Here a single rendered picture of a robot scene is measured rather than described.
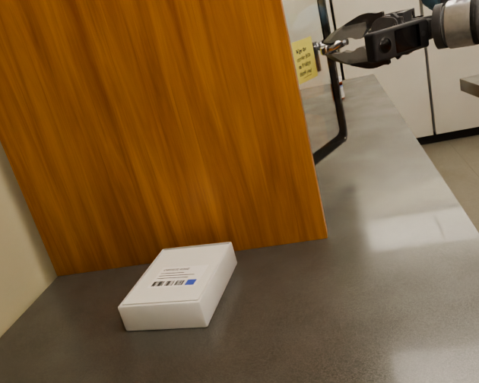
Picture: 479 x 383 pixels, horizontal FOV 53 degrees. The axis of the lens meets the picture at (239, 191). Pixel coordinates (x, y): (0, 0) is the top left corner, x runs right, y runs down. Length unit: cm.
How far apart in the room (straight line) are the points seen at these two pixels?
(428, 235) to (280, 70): 32
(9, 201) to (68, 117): 20
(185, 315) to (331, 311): 18
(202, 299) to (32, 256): 41
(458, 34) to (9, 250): 81
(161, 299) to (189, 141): 24
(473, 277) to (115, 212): 54
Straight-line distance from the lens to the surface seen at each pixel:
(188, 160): 75
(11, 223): 92
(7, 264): 90
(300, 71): 93
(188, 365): 59
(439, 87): 404
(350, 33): 92
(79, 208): 86
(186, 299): 63
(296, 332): 59
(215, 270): 68
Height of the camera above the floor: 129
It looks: 19 degrees down
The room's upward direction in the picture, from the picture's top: 14 degrees counter-clockwise
